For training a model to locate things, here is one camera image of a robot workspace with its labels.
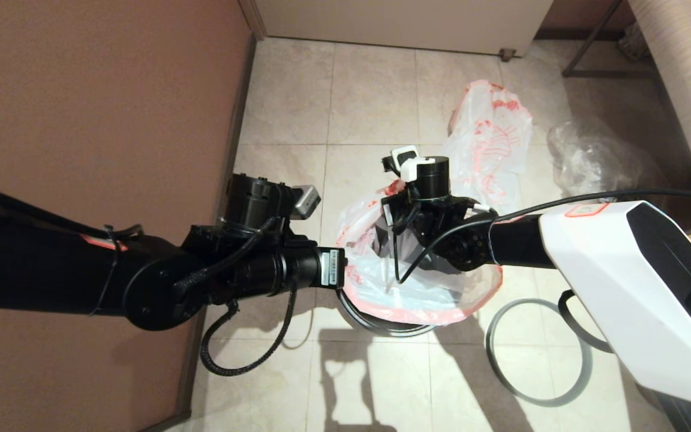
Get grey bin ring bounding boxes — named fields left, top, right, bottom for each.
left=485, top=298, right=593, bottom=407

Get black round trash bin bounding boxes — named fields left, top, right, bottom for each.
left=337, top=204, right=460, bottom=338

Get clear plastic bag dark contents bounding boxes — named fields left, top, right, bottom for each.
left=548, top=120, right=664, bottom=199

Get white crumpled fabric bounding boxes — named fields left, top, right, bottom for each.
left=619, top=20, right=650, bottom=58

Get brown cabinet side panel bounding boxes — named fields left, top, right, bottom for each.
left=0, top=0, right=259, bottom=432

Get beige striped upholstered sofa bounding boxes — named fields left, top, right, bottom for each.
left=627, top=0, right=691, bottom=215

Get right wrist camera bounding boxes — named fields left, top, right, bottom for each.
left=381, top=145, right=421, bottom=176

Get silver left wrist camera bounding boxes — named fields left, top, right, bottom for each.
left=290, top=184, right=322, bottom=220

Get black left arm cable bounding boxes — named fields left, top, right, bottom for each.
left=172, top=216, right=298, bottom=377

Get brown metal table frame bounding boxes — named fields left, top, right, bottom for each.
left=561, top=0, right=655, bottom=77

